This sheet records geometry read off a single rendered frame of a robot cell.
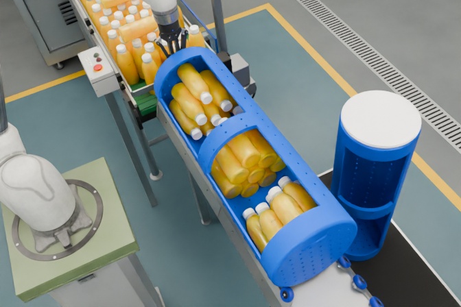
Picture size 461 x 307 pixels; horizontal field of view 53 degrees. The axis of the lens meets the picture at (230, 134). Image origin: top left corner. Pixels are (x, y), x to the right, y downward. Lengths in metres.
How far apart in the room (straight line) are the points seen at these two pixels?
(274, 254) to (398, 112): 0.77
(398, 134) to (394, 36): 2.17
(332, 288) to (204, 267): 1.18
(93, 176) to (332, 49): 2.42
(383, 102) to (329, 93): 1.51
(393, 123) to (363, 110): 0.11
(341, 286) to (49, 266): 0.87
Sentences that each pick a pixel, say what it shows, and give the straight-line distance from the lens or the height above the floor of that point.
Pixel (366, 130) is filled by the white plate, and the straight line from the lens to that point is 1.68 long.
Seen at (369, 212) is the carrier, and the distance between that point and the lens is 1.98.
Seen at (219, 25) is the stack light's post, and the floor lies 0.91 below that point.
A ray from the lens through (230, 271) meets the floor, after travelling 2.52.
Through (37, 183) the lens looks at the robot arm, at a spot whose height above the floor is 1.31.
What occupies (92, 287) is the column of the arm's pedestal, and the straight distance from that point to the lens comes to 1.72.
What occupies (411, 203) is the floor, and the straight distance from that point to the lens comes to 2.79.
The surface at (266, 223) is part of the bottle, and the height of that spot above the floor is 1.13.
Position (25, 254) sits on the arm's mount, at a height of 1.07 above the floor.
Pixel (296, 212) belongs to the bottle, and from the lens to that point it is 1.30.
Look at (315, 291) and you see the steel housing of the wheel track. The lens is 1.47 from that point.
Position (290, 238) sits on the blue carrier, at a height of 1.22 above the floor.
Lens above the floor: 2.29
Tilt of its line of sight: 49 degrees down
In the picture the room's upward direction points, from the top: 8 degrees counter-clockwise
